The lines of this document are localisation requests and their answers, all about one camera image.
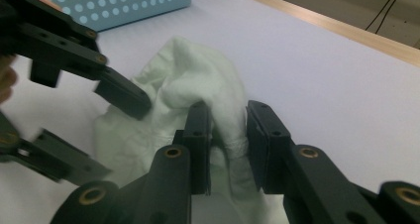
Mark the light green baby garment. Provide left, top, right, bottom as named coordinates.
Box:
left=93, top=36, right=288, bottom=224

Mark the light blue perforated plastic basket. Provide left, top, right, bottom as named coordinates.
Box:
left=28, top=0, right=192, bottom=33

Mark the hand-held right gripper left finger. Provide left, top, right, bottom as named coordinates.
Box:
left=182, top=100, right=212, bottom=195

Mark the wooden table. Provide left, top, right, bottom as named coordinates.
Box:
left=224, top=0, right=420, bottom=68

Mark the black wall cable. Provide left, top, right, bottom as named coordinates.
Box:
left=365, top=0, right=397, bottom=32
left=374, top=0, right=406, bottom=35

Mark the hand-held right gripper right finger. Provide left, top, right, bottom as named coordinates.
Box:
left=246, top=100, right=293, bottom=195

